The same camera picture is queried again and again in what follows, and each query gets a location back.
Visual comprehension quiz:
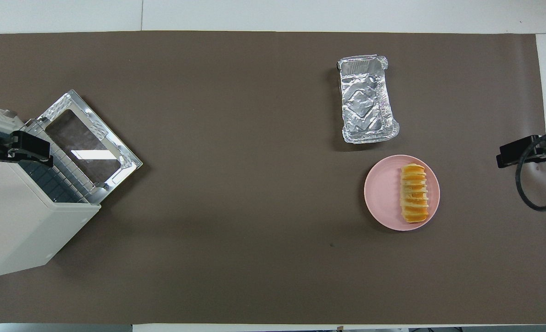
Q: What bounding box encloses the sliced orange bread loaf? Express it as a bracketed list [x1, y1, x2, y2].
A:
[400, 163, 430, 224]

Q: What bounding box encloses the aluminium foil tray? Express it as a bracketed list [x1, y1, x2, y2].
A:
[337, 55, 400, 144]

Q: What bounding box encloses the cream toaster oven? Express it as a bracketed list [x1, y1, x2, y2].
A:
[0, 105, 101, 279]

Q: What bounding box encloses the metal glass oven door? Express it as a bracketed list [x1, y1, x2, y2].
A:
[24, 89, 143, 205]

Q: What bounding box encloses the pink round plate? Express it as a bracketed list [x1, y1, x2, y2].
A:
[364, 154, 440, 231]

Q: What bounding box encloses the brown table mat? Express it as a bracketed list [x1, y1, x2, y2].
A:
[0, 31, 546, 325]

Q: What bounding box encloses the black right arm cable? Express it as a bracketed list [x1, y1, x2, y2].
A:
[515, 130, 546, 212]

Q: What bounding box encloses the wire oven rack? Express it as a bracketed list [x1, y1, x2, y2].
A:
[20, 131, 92, 204]

